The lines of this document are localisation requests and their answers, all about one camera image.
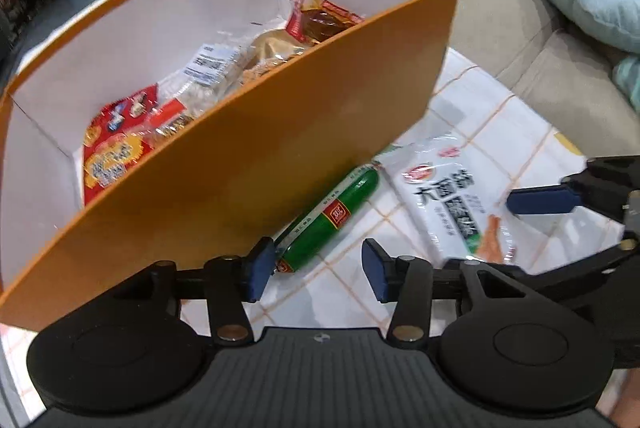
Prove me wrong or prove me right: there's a small red snack packet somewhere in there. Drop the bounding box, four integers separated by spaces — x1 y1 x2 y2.
284 0 313 43

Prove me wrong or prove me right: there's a beige sofa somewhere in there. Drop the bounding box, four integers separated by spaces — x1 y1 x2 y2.
197 0 640 159

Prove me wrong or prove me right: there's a person's right forearm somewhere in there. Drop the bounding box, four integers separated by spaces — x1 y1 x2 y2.
612 370 640 428

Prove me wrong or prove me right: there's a green sausage stick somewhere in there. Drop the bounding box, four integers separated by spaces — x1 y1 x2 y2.
274 164 381 276

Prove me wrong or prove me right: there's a red-brown snack packet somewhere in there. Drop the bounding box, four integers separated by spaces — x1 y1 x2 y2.
302 0 366 43

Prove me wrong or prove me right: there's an orange cardboard box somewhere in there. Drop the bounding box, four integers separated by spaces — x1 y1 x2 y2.
0 0 460 331

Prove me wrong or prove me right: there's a white snack packet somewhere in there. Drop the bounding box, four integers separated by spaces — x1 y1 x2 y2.
385 132 523 265

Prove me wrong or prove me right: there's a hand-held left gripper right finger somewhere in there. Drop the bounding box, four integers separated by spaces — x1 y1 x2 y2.
361 238 556 344

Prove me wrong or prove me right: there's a tan snack packet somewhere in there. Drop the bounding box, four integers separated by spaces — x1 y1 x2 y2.
247 30 306 63

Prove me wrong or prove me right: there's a clear packet of orange snacks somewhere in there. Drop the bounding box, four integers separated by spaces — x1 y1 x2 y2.
227 52 301 96

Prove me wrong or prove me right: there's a teal cushion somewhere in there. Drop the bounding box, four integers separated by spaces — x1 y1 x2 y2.
612 55 640 113

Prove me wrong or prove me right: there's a large red snack packet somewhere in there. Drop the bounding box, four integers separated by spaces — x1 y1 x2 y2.
82 85 196 209

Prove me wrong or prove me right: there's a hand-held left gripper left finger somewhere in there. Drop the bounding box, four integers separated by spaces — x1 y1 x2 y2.
107 237 277 345

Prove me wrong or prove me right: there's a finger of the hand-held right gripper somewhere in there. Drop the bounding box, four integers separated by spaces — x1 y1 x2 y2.
520 235 640 309
505 155 640 229

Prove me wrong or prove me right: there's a clear packet of white balls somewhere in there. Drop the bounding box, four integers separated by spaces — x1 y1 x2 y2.
160 42 253 119

